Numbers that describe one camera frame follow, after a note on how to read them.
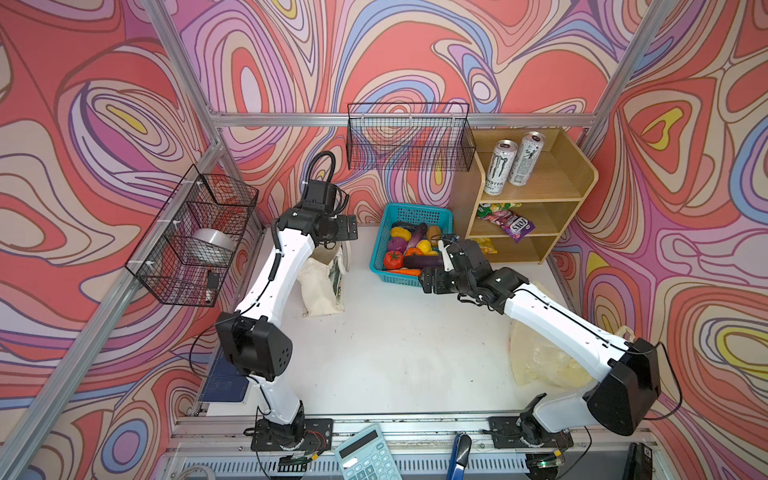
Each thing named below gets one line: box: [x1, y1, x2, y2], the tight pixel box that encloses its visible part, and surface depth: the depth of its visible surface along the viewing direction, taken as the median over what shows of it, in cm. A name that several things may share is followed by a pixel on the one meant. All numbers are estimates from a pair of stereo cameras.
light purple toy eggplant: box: [406, 222, 428, 250], surface depth 113 cm
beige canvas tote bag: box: [298, 243, 347, 318], surface depth 88 cm
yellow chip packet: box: [471, 237, 498, 255], surface depth 110 cm
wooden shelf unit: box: [451, 128, 599, 265], surface depth 90 cm
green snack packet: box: [476, 203, 523, 218], surface depth 95 cm
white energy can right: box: [508, 131, 546, 187], surface depth 81 cm
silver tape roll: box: [193, 228, 234, 251], surface depth 75 cm
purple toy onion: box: [387, 236, 407, 253], surface depth 110 cm
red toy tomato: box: [383, 250, 405, 270], surface depth 104 cm
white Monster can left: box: [484, 139, 519, 196], surface depth 78 cm
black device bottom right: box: [622, 442, 653, 480], surface depth 70 cm
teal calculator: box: [334, 424, 404, 480], surface depth 70 cm
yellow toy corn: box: [390, 226, 413, 242], surface depth 114 cm
